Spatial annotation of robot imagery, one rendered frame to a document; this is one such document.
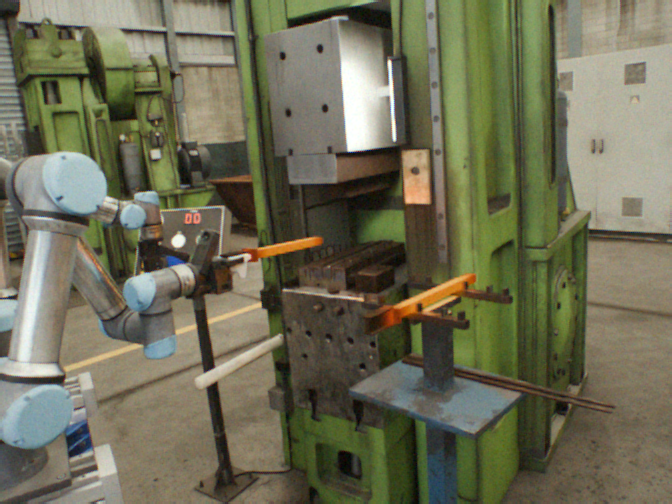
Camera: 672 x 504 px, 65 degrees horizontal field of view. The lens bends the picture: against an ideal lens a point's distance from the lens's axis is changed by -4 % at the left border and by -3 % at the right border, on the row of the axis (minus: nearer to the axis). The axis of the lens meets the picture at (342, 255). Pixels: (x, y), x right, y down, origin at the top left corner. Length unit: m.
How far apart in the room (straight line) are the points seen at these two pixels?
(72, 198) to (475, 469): 1.55
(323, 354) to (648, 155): 5.40
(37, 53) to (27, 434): 5.63
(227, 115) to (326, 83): 9.49
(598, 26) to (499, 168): 5.73
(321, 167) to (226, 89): 9.54
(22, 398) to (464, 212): 1.25
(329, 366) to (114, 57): 5.26
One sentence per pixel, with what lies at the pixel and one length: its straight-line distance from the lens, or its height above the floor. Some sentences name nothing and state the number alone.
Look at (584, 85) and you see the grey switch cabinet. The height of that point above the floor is 1.78.
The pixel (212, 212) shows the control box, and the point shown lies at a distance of 2.06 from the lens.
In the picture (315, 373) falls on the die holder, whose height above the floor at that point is 0.62.
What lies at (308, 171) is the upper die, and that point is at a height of 1.31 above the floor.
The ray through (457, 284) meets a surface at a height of 1.01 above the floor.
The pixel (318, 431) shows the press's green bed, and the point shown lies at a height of 0.39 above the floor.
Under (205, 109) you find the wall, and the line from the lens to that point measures 10.94.
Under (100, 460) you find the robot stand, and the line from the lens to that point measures 1.35.
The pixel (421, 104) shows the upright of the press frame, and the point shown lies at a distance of 1.73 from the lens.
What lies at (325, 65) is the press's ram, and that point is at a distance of 1.74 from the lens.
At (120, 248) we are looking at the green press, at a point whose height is 0.39.
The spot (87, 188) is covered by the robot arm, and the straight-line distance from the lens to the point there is 1.09.
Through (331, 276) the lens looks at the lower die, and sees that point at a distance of 1.82.
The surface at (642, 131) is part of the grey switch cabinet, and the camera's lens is 6.76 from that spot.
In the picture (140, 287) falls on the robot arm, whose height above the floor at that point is 1.14.
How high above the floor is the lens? 1.42
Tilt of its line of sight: 13 degrees down
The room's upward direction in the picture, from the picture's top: 5 degrees counter-clockwise
